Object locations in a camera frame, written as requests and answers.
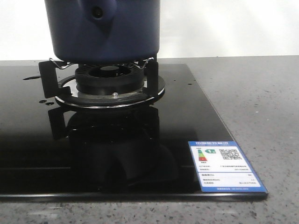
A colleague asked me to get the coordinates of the dark blue cooking pot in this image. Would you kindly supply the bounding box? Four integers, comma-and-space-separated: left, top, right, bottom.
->
45, 0, 160, 63

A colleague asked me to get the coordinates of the black metal pot support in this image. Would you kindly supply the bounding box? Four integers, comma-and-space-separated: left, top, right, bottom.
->
38, 57, 165, 109

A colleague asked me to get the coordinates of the black round gas burner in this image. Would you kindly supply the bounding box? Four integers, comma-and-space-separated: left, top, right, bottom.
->
75, 65, 144, 95

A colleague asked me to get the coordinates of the blue energy efficiency label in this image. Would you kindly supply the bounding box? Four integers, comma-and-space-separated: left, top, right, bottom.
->
188, 141, 267, 193

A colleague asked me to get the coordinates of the black glass stove top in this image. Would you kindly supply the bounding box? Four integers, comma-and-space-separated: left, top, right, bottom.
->
0, 62, 268, 202

